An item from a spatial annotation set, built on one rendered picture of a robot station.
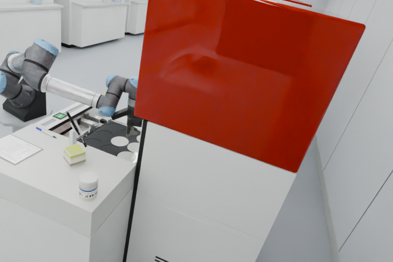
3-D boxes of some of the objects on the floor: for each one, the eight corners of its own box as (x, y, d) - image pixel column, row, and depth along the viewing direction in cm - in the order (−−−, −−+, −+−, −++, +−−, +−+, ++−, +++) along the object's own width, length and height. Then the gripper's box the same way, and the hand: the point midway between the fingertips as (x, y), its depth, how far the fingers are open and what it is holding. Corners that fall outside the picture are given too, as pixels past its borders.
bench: (126, 40, 711) (135, -49, 623) (79, 52, 553) (82, -64, 464) (90, 28, 730) (93, -58, 642) (35, 38, 572) (30, -76, 484)
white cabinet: (158, 216, 233) (175, 134, 197) (83, 341, 149) (90, 238, 113) (93, 188, 245) (97, 107, 209) (-11, 289, 160) (-34, 182, 124)
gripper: (144, 109, 144) (139, 143, 154) (144, 102, 152) (139, 134, 161) (127, 107, 142) (123, 142, 151) (127, 100, 150) (124, 133, 159)
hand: (127, 135), depth 155 cm, fingers closed
